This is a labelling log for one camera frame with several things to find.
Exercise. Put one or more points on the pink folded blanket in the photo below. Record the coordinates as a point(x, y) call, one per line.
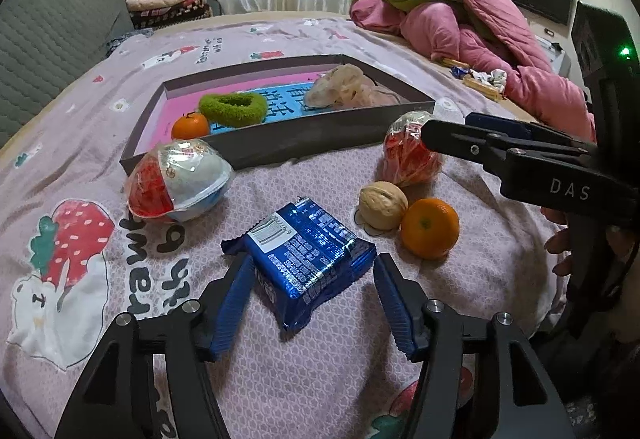
point(160, 1)

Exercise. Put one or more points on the purple strawberry printed blanket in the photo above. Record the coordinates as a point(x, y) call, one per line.
point(310, 179)

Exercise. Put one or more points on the white cabinet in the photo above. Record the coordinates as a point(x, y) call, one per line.
point(557, 54)

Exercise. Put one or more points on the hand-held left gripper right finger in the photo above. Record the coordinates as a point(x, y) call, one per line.
point(395, 304)

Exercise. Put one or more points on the folded blankets stack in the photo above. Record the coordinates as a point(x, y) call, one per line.
point(175, 15)

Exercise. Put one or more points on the blue cookie packet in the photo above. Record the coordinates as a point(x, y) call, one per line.
point(305, 259)

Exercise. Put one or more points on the blue candy wrapper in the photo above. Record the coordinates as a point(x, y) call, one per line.
point(458, 72)

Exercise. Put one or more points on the walnut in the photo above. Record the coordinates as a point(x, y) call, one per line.
point(382, 205)

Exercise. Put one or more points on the orange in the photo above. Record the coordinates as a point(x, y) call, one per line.
point(430, 229)
point(190, 126)

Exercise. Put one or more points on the white patterned scrunchie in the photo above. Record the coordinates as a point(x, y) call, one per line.
point(492, 79)

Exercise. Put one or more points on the dark blue patterned cloth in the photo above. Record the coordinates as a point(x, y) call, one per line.
point(127, 44)

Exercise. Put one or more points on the grey quilted sofa cover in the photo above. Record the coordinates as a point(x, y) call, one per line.
point(50, 34)

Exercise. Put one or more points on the grey shallow cardboard box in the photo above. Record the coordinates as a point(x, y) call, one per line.
point(300, 139)

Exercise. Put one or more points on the red candy egg package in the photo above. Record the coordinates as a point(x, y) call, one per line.
point(410, 159)
point(150, 189)

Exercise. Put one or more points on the person's right hand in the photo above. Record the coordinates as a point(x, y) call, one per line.
point(557, 241)

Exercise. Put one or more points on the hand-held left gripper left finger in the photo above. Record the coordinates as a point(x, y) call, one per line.
point(232, 304)

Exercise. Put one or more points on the small yellow snack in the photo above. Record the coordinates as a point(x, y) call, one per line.
point(452, 64)

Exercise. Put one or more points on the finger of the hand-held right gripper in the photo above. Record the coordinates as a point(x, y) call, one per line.
point(500, 121)
point(460, 139)

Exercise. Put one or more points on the person's right forearm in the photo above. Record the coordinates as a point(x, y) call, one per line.
point(610, 369)

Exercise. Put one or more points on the beige mesh bath pouf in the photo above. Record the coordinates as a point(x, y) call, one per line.
point(340, 84)

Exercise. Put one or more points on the small basket with wrappers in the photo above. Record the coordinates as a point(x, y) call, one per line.
point(482, 88)

